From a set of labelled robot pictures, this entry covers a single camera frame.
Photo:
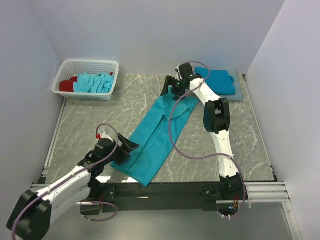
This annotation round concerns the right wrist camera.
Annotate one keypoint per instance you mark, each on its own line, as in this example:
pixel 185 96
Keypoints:
pixel 179 72

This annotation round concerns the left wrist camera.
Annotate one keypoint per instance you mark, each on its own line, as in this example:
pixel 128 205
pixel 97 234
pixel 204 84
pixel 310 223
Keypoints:
pixel 104 135

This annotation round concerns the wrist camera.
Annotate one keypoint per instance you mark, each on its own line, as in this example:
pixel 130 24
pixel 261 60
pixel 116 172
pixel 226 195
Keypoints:
pixel 179 72
pixel 104 135

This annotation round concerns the crumpled light blue shirt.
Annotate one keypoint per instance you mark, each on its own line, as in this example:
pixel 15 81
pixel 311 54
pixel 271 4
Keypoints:
pixel 93 83

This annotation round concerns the red shirt in basket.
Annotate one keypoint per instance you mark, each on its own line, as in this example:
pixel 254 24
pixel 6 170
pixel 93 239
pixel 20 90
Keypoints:
pixel 67 85

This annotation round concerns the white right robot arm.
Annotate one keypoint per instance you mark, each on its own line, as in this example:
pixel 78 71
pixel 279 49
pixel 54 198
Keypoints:
pixel 216 121

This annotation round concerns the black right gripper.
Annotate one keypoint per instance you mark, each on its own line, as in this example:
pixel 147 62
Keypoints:
pixel 171 81

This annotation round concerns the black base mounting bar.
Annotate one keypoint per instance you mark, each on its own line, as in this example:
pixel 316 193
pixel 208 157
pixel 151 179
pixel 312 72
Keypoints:
pixel 159 196

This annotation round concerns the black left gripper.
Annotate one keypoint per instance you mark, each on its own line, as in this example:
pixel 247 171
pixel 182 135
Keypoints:
pixel 128 146

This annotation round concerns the folded teal t-shirt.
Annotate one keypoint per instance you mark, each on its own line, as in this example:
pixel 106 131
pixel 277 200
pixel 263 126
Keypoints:
pixel 219 81

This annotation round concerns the teal t-shirt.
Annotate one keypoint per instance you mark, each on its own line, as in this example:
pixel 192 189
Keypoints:
pixel 219 81
pixel 161 123

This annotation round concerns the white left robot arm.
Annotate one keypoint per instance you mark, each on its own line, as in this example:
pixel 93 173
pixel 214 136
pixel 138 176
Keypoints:
pixel 36 211

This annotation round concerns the aluminium rail frame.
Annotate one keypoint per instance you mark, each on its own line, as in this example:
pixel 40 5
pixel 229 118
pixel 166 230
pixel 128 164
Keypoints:
pixel 257 192

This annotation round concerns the white plastic laundry basket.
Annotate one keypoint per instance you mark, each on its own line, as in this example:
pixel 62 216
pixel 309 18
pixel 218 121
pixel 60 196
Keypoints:
pixel 73 67

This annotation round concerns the folded grey-blue t-shirt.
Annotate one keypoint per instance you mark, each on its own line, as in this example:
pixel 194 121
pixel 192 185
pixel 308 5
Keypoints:
pixel 238 96

